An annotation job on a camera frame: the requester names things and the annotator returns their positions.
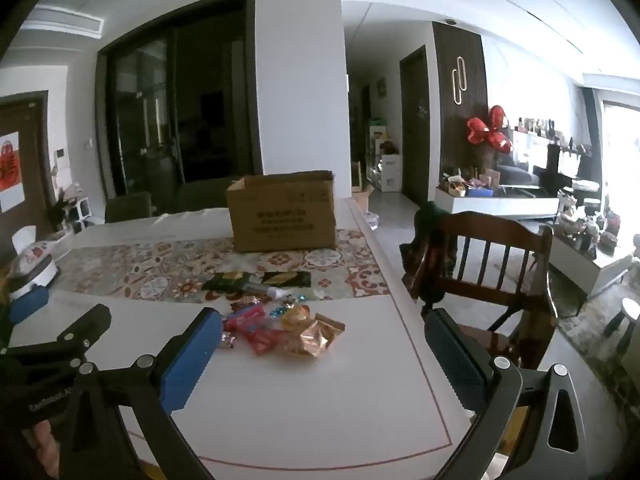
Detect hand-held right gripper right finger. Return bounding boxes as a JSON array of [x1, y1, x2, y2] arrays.
[[424, 307, 590, 480]]

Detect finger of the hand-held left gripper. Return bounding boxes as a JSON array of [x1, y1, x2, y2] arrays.
[[0, 304, 112, 376], [7, 287, 50, 325]]

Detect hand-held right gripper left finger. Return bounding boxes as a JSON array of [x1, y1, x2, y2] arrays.
[[60, 307, 224, 480]]

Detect pink snack packet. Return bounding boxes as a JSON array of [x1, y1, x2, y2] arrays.
[[222, 304, 266, 333]]

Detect red snack packet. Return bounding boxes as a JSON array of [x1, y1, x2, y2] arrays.
[[245, 327, 287, 356]]

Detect orange round snack packet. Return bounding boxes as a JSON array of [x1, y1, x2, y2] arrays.
[[282, 304, 313, 328]]

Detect copper foil snack packet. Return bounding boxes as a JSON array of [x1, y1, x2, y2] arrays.
[[285, 312, 346, 358]]

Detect brown cardboard box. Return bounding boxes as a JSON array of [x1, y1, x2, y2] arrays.
[[226, 170, 338, 253]]

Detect white appliance with red print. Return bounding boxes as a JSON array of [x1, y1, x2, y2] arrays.
[[10, 227, 62, 301]]

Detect patterned table runner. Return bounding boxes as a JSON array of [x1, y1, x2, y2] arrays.
[[50, 230, 393, 303]]

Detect dark green yellow snack packet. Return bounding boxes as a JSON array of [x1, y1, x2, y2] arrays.
[[202, 271, 258, 292]]

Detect white cubby storage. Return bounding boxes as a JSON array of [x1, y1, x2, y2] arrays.
[[70, 197, 94, 223]]

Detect white tube snack packet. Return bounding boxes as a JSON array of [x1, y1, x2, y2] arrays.
[[245, 282, 321, 301]]

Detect dark green gold striped packet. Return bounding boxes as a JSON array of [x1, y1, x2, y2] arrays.
[[260, 270, 312, 288]]

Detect dark upholstered chair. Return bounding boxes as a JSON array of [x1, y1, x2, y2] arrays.
[[177, 180, 236, 213], [105, 191, 153, 223]]

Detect red and white door poster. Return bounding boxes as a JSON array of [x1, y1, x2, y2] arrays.
[[0, 131, 23, 213]]

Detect brown wooden chair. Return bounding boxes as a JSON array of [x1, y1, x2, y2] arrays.
[[400, 210, 558, 376]]

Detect dark green cloth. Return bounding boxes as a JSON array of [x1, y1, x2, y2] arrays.
[[400, 201, 458, 301]]

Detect white cluttered side cabinet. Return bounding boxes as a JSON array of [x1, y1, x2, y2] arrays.
[[547, 232, 633, 296]]

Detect white low cabinet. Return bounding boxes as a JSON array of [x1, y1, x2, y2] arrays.
[[435, 187, 560, 221]]

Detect brown door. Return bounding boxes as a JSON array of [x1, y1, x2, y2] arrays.
[[0, 91, 56, 261]]

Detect white hallway shelf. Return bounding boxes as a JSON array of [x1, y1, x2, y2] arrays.
[[367, 120, 401, 193]]

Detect red foil balloon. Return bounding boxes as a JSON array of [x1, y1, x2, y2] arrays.
[[466, 105, 516, 153]]

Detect black sliding glass door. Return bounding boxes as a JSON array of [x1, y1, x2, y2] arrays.
[[95, 0, 263, 201]]

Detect dark hallway door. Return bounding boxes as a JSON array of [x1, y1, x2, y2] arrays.
[[399, 45, 431, 206]]

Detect ceiling air vent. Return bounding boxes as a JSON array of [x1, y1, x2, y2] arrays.
[[22, 10, 106, 38]]

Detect dark slatted wall panel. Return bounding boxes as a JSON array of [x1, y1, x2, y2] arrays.
[[432, 22, 488, 181]]

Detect white loop wall light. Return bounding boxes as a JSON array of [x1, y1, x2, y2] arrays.
[[451, 54, 468, 106]]

